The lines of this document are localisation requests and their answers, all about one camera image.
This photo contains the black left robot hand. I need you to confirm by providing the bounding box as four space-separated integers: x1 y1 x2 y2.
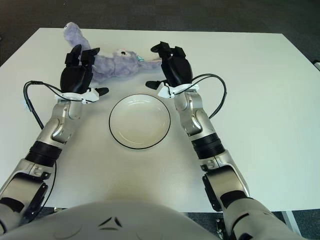
59 44 110 96

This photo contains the grey metal table leg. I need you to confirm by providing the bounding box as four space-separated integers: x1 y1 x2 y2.
283 211 300 237

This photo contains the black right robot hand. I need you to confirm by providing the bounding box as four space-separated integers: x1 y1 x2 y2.
145 41 195 91

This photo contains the grey robot torso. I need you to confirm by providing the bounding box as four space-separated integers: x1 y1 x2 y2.
0 199 226 240

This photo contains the black bracket with screws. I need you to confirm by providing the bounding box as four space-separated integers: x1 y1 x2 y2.
216 212 226 240

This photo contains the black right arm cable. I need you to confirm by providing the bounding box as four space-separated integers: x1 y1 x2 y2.
172 73 227 120

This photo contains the white plate with black rim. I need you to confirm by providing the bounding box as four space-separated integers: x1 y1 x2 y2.
108 93 172 151

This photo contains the purple plush rabbit doll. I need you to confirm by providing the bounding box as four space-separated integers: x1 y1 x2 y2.
62 21 163 85

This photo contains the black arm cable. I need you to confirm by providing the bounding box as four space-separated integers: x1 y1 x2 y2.
23 79 83 131
172 73 227 120

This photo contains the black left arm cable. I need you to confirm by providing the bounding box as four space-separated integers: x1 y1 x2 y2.
23 79 83 131

